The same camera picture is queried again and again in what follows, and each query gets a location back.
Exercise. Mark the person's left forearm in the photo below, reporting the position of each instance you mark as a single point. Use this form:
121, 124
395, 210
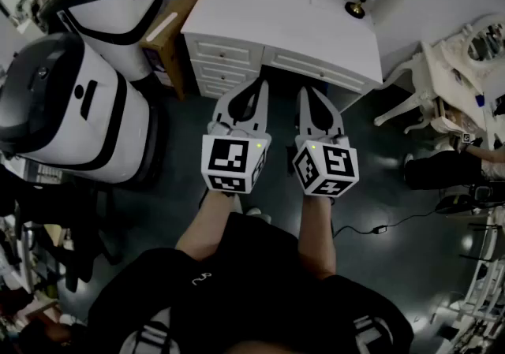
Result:
207, 226

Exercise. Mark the white metal rack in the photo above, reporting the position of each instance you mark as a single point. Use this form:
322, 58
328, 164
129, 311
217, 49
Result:
483, 277

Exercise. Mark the black floor device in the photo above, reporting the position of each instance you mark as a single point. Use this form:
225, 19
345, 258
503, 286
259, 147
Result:
461, 198

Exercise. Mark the white and black robot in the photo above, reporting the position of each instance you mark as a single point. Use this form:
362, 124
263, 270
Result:
114, 1
59, 108

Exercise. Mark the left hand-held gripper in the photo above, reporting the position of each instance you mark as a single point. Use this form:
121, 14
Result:
225, 161

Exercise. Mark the white ornate vanity table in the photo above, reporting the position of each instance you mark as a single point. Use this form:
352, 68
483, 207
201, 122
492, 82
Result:
438, 68

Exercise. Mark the person's white shoe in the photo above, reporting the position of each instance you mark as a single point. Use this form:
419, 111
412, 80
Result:
258, 213

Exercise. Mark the brown wooden side cabinet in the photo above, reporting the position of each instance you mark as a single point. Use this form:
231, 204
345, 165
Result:
173, 49

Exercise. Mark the white flat stick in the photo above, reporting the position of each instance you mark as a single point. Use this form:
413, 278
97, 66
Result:
161, 27

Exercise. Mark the cluttered storage shelf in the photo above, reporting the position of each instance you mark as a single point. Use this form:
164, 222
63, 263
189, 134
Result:
19, 297

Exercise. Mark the person's black shirt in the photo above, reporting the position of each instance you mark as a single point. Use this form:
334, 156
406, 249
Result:
244, 289

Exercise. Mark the white cabinet desk with drawers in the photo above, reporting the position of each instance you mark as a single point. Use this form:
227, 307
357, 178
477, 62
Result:
284, 17

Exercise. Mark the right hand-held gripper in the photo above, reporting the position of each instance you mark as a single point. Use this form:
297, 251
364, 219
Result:
329, 171

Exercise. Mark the person's right forearm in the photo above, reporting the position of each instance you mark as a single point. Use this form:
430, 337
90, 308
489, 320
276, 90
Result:
317, 234

